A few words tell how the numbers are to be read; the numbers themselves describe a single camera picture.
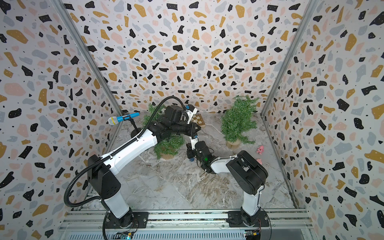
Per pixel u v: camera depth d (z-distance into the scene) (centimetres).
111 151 48
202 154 71
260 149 99
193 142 81
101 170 43
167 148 84
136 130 106
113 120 89
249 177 50
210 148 72
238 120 82
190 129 68
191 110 69
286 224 73
